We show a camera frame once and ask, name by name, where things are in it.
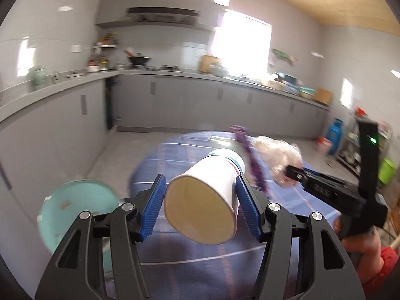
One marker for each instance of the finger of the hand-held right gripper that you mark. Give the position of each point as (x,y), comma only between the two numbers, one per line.
(298,175)

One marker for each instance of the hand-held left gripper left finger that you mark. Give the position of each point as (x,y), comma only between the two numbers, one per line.
(153,206)

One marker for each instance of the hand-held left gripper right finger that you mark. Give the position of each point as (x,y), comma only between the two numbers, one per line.
(248,206)

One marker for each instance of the clear plastic bag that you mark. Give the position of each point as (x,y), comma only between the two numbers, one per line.
(275,153)

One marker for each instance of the white paper cup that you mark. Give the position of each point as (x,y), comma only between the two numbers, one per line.
(203,200)

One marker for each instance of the dark purple foam net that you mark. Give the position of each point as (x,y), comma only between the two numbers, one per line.
(250,156)

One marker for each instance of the person's right hand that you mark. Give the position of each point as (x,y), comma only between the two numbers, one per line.
(362,247)

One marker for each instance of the green plastic bin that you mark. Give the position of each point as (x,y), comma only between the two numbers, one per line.
(387,170)

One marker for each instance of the metal shelf rack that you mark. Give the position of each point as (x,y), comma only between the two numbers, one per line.
(351,150)

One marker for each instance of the red and white bucket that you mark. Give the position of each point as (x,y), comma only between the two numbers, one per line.
(324,145)

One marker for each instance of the blue gas cylinder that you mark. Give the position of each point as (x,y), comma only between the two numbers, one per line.
(334,137)

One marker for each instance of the blue plaid tablecloth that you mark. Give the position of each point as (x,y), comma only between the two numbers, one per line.
(193,265)

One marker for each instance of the teal basin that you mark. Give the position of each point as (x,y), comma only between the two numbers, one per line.
(307,92)

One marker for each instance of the cardboard box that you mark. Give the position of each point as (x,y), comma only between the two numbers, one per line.
(323,96)

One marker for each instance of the blue plastic crate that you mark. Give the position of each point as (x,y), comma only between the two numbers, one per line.
(289,82)

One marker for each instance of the red clothing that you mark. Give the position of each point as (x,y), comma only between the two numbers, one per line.
(384,268)

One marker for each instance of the grey kitchen counter cabinets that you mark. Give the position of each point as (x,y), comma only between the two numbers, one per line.
(175,103)

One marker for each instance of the hanging cloths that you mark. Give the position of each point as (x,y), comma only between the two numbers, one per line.
(282,55)

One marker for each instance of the metal pot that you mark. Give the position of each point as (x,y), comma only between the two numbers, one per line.
(219,69)

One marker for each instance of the gas stove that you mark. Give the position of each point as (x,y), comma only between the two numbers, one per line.
(156,67)

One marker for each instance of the window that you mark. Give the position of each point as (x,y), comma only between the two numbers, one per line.
(243,43)

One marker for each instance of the wooden cutting board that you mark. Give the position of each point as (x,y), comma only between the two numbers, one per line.
(207,64)

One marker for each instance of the black wok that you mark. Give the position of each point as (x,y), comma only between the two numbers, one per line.
(140,60)

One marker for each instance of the white bowl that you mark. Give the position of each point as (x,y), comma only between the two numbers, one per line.
(93,68)

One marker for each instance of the metal spice rack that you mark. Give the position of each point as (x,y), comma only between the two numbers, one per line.
(104,48)

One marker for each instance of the range hood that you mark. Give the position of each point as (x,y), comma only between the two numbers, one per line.
(162,14)

